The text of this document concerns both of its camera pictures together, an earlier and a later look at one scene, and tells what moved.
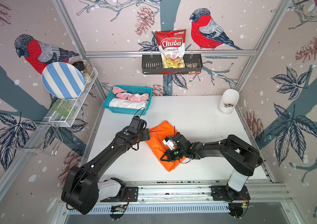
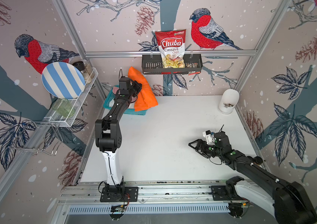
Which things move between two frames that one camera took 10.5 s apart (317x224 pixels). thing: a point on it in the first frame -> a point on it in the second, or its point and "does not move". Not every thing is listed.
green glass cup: x=64 y=107 does not move
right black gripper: x=168 y=153 -> x=200 y=142
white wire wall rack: x=38 y=135 does not move
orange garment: x=157 y=134 -> x=145 y=99
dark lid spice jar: x=80 y=66 does not move
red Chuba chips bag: x=171 y=45 does not move
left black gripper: x=146 y=134 -> x=138 y=87
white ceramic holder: x=230 y=98 does not move
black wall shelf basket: x=151 y=64 does not move
